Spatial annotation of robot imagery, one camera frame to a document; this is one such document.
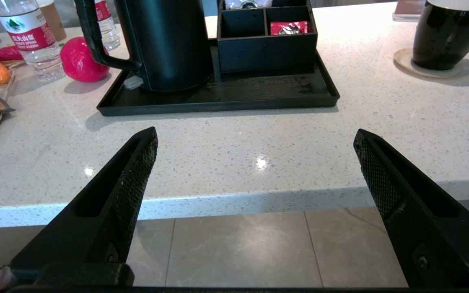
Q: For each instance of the black serving tray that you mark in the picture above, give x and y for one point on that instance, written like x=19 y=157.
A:
x=226 y=95

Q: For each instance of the round translucent coaster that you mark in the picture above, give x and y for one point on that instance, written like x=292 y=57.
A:
x=434 y=73

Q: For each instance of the clear water bottle red cap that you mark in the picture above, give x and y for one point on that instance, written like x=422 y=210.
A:
x=108 y=28
x=31 y=40

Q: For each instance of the red sachet packet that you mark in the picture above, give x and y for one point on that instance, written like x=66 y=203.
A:
x=289 y=27

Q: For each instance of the black electric kettle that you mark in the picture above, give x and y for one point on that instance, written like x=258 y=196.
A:
x=169 y=44

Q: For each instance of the black mug white inside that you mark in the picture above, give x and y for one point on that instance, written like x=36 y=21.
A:
x=446 y=36

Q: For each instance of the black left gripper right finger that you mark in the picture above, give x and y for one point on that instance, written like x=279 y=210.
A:
x=421 y=219

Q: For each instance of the beige paper cup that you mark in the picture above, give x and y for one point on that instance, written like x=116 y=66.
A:
x=55 y=20

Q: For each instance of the black compartment organizer box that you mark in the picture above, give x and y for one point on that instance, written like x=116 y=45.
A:
x=267 y=51

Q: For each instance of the red round disc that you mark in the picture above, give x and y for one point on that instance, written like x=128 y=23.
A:
x=82 y=61

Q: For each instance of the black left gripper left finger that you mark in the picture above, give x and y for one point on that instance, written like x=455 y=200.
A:
x=108 y=211

